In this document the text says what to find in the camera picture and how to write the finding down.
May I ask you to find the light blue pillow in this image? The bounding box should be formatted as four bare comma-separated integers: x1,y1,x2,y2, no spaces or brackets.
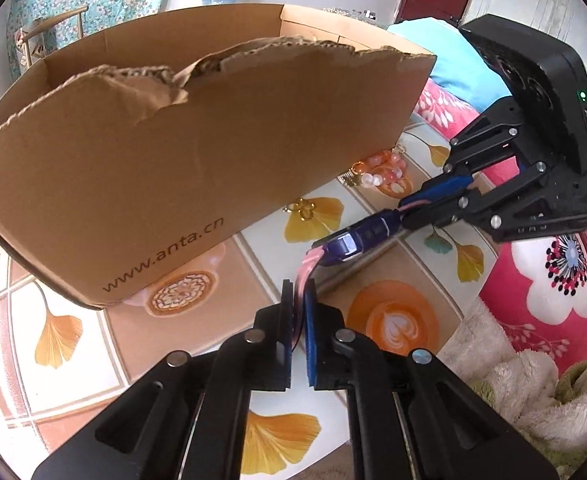
388,17,511,116

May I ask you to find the orange and pink bead bracelet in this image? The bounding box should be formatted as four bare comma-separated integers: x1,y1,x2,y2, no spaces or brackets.
351,147,409,188

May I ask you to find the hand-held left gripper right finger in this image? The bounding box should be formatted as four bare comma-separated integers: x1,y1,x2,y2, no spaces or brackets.
303,277,559,480

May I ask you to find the pink floral blanket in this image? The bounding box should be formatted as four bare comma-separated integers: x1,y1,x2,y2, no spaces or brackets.
413,77,587,361

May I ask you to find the blue watch with pink strap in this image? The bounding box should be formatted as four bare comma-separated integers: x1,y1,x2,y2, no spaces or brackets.
292,192,437,353

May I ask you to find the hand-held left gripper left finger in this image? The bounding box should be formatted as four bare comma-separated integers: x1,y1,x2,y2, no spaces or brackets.
30,279,304,480

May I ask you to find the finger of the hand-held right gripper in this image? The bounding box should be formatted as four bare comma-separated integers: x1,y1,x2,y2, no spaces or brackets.
401,160,554,242
413,96,527,207

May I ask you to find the gold hair clip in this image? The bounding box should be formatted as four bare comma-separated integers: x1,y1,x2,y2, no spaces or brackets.
286,199,317,221

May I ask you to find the wooden chair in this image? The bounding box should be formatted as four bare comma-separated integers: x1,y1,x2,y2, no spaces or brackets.
16,5,89,68

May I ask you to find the white fluffy blanket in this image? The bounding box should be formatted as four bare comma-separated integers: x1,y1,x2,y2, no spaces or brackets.
438,300,587,466

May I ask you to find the torn cardboard box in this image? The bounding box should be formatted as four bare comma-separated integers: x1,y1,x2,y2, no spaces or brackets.
0,2,438,311

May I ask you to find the leaf print tablecloth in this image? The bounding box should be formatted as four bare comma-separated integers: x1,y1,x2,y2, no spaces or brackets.
0,115,504,476

